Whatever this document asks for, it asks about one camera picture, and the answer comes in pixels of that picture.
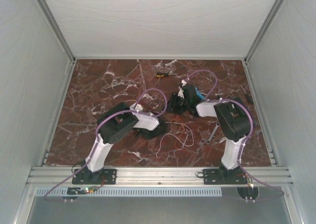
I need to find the slotted grey cable duct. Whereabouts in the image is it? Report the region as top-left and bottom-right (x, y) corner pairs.
(48, 187), (222, 198)

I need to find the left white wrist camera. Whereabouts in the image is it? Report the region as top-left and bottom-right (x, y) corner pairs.
(130, 103), (144, 112)

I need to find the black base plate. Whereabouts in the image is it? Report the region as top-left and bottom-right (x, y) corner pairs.
(72, 168), (117, 185)
(196, 167), (248, 185)

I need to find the silver wrench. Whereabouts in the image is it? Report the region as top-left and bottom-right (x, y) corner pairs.
(206, 122), (220, 144)

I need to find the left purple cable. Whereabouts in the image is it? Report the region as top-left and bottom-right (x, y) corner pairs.
(43, 88), (169, 202)

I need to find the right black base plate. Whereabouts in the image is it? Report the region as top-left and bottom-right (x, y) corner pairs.
(196, 167), (248, 185)

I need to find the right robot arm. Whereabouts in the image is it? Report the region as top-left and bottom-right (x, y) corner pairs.
(166, 84), (254, 185)

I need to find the white wire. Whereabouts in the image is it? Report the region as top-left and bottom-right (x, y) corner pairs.
(155, 119), (196, 158)

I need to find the black handle screwdriver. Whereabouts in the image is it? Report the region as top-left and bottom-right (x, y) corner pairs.
(216, 86), (221, 100)

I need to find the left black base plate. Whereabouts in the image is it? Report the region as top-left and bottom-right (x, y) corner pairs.
(72, 168), (117, 185)

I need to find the yellow black screwdriver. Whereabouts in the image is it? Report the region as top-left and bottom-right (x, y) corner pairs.
(155, 72), (178, 77)

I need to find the black screwdriver far right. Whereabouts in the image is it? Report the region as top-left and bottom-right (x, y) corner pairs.
(241, 86), (254, 105)

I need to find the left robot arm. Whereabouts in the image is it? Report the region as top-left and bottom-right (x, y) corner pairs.
(79, 102), (167, 184)

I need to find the blue plastic tool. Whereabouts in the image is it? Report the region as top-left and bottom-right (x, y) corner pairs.
(195, 87), (205, 101)

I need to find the orange wire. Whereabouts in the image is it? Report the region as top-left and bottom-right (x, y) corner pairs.
(170, 119), (190, 157)

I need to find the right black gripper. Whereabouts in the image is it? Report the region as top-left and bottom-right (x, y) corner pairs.
(162, 93), (189, 115)

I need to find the aluminium front rail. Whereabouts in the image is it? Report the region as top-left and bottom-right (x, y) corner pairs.
(27, 166), (293, 187)

